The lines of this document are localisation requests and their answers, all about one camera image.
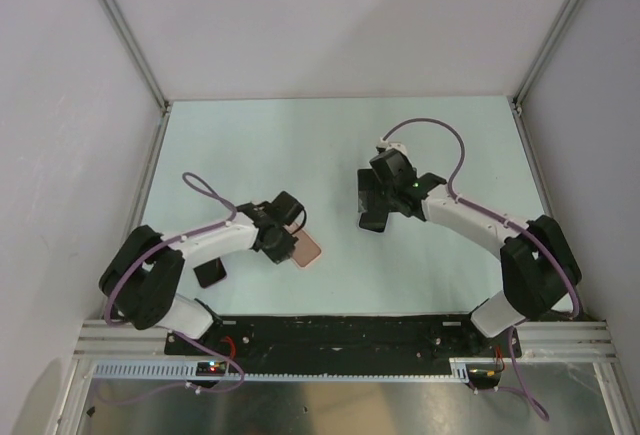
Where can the pink phone case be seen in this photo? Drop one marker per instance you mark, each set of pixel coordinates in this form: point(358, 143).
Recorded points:
point(306, 250)

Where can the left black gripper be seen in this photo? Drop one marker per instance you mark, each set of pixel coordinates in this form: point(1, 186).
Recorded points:
point(287, 247)

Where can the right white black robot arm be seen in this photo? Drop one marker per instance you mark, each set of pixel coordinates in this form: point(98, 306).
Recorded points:
point(538, 267)

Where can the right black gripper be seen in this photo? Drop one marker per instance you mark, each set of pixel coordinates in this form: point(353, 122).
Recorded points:
point(368, 181)

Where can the aluminium frame post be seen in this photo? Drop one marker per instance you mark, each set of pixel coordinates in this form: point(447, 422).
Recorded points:
point(559, 26)
point(133, 49)

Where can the small circuit board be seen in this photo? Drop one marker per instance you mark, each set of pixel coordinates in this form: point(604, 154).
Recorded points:
point(484, 378)
point(211, 368)

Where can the white slotted cable duct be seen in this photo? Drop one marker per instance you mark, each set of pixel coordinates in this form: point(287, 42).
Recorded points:
point(194, 370)

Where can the black phone purple edge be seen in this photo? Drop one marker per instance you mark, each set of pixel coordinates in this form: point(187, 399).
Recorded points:
point(210, 273)

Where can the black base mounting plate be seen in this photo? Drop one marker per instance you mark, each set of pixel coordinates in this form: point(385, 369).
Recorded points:
point(369, 346)

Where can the left aluminium frame post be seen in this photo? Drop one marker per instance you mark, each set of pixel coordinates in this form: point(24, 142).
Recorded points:
point(133, 49)

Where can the right aluminium frame post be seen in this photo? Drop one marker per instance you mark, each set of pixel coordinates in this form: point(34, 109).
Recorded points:
point(559, 26)

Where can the left small circuit board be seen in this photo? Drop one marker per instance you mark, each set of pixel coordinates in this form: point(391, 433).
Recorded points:
point(211, 368)

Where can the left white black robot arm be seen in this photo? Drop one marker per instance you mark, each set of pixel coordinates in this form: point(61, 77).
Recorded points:
point(142, 281)

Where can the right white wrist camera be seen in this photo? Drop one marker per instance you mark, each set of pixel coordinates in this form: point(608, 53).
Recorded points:
point(386, 145)

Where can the right small circuit board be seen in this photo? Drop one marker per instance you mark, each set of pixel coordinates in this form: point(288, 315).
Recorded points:
point(484, 378)

